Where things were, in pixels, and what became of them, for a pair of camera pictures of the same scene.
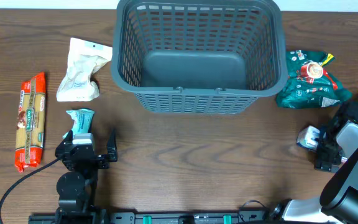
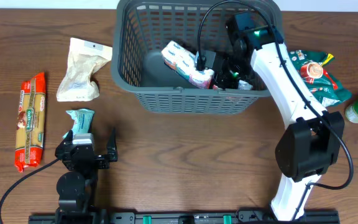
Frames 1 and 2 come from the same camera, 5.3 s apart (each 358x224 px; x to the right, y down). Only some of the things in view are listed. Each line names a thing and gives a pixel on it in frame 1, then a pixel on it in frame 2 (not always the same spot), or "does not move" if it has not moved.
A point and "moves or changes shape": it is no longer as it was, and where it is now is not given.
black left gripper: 63,150 does not move
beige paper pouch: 84,58 does not move
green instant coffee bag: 307,84 does not move
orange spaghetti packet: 30,122 does not move
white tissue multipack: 307,137 moves or changes shape
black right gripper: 322,156 → 220,83
